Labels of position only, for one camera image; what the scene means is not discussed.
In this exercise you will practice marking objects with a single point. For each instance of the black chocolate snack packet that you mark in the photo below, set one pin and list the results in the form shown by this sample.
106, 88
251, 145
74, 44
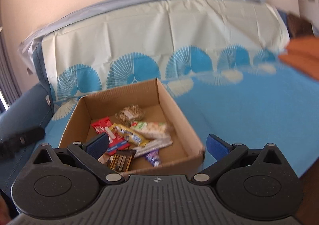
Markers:
121, 160

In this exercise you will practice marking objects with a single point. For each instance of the brown cardboard box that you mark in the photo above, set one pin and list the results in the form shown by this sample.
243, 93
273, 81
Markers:
184, 156

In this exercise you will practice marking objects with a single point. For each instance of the grey window curtain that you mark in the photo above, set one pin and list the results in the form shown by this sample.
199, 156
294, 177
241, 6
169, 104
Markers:
10, 89

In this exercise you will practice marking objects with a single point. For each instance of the beige wafer bar packet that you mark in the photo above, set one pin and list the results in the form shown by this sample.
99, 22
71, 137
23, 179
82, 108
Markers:
129, 135

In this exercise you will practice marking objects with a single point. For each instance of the blue fan-pattern sofa cover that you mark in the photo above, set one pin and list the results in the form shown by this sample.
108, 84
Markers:
218, 59

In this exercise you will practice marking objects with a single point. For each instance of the round puffed grain cake packet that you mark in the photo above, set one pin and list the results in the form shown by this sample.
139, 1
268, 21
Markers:
130, 114

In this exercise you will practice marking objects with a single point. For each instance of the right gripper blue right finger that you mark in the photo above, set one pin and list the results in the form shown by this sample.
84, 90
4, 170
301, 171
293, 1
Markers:
217, 147

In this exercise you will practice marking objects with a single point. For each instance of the long red snack bar wrapper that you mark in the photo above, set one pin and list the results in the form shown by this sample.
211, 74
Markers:
116, 142

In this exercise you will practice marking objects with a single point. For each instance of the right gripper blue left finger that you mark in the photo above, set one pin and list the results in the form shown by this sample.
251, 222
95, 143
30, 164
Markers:
97, 146

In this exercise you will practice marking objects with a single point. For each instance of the clear white rice cracker packet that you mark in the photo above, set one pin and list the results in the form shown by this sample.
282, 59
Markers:
152, 130

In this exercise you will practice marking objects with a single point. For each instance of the brown cushion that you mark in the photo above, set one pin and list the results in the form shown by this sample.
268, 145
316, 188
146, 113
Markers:
299, 26

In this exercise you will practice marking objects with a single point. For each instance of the white silver stick packet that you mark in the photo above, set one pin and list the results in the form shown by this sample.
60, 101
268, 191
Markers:
151, 146

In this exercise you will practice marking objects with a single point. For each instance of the purple candy wrapper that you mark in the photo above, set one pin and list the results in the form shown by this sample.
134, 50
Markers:
153, 158

